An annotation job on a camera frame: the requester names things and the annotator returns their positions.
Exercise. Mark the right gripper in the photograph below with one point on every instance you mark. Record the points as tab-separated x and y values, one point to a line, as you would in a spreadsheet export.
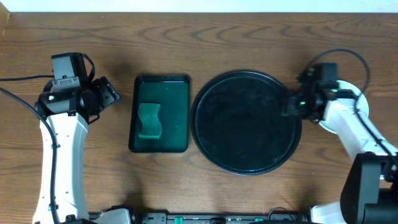
292	99

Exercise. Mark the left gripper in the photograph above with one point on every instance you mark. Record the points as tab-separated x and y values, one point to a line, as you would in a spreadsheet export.
107	91

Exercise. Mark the green plate bottom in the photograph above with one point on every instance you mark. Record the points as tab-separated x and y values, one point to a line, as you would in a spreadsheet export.
360	102

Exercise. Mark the green scrubbing sponge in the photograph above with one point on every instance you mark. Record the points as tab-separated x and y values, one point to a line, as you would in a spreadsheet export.
148	114

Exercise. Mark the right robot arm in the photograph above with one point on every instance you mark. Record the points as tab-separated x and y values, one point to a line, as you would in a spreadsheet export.
370	191

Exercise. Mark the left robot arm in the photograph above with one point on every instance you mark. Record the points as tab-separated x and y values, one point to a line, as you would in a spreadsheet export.
66	109

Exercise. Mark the black rectangular tray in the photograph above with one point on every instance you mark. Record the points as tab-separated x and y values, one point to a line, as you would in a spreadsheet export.
172	92

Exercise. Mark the black round tray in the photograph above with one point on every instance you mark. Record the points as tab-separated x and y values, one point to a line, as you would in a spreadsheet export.
237	123

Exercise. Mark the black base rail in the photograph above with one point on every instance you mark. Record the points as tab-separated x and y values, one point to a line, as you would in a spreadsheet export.
276	215

